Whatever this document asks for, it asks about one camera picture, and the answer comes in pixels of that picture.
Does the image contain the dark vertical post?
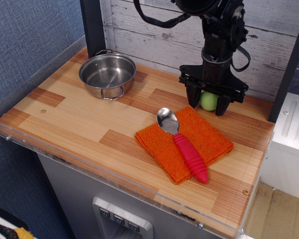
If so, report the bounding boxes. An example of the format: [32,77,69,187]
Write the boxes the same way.
[268,33,299,123]
[80,0,106,58]

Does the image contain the white ribbed side unit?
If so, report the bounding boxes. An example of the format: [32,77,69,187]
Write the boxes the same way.
[260,93,299,198]

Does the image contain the black braided cable bundle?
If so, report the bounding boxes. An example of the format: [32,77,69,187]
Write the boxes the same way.
[0,220,19,239]

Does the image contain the small stainless steel pan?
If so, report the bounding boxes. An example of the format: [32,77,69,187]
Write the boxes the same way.
[79,50,137,100]

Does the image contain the dark left vertical post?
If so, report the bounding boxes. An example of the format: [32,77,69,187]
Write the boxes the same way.
[80,0,106,58]

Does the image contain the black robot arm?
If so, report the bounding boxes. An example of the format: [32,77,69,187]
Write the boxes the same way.
[175,0,251,116]

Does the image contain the red-handled metal spoon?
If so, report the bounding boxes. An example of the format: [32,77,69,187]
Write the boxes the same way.
[156,108,208,183]

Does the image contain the grey cabinet with dispenser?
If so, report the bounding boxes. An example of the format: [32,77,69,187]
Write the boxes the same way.
[38,154,218,239]

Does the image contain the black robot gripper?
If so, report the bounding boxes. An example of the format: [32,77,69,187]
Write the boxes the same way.
[179,49,248,116]

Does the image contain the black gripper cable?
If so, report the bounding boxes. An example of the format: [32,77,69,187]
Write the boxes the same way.
[230,46,251,73]

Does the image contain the dark right vertical post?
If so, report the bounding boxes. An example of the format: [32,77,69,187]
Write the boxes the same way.
[268,33,299,123]

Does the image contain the orange knitted cloth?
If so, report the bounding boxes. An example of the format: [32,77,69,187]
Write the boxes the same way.
[135,107,234,184]

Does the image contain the clear acrylic table guard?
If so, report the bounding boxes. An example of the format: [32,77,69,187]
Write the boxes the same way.
[0,38,274,239]

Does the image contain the green toy pear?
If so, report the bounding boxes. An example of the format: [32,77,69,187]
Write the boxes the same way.
[200,91,218,111]

